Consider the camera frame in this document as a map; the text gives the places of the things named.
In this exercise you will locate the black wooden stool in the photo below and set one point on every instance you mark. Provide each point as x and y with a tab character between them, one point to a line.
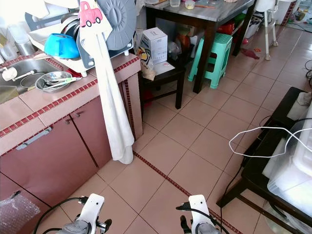
165	79

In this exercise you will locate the clear plastic storage box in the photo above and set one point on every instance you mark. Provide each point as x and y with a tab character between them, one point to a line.
292	170

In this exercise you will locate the red paper scrap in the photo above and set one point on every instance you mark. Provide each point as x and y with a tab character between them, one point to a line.
249	53

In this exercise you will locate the steel sink basin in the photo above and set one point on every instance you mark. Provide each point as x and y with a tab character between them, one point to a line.
12	84

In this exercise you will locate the grey round plastic cover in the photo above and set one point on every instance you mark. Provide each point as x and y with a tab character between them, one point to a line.
121	22

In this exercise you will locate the small clear cup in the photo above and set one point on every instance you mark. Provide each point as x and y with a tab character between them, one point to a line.
174	2

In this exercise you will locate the green plastic stool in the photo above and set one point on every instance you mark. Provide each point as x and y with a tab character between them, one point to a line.
212	56

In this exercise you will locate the wide maroon cabinet door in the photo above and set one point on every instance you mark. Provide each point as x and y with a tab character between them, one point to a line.
48	163

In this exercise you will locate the steel cup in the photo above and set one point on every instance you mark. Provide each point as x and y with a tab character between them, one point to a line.
25	48

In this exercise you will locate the white towel with pink car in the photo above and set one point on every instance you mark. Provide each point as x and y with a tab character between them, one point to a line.
112	97

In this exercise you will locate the clear plastic container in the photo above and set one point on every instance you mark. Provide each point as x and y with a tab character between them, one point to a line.
7	94

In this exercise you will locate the black low table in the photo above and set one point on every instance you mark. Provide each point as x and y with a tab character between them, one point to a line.
263	156

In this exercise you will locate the narrow maroon cabinet door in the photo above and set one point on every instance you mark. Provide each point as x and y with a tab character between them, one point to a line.
92	139

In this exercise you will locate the blue plastic bowl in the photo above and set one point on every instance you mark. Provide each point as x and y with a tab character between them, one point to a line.
61	46

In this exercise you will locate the white plastic ladle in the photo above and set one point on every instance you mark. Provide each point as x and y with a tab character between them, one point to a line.
9	74

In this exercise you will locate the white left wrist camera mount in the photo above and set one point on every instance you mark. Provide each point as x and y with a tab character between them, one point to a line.
92	209

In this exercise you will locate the dark wooden table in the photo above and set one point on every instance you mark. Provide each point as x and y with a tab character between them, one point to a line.
214	17

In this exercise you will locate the clear bubble wrap sheet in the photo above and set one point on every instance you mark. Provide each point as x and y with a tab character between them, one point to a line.
15	214

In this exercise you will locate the white paper sheet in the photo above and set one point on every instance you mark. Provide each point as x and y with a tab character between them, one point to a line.
164	67

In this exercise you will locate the deep steel bowl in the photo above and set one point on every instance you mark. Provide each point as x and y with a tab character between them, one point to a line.
51	87

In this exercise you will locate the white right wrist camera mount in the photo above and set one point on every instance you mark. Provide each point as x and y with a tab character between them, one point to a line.
199	209

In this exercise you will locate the steel pot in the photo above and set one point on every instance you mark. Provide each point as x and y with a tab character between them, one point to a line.
31	81

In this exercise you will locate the white cardboard box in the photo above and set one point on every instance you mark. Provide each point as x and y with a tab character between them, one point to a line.
154	45

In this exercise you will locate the printed snack bag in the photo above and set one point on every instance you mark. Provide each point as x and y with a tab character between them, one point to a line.
146	68

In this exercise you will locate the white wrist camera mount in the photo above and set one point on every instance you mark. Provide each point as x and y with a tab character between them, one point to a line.
92	209
199	209

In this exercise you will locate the white dish rack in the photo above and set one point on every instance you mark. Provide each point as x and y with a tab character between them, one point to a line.
41	38

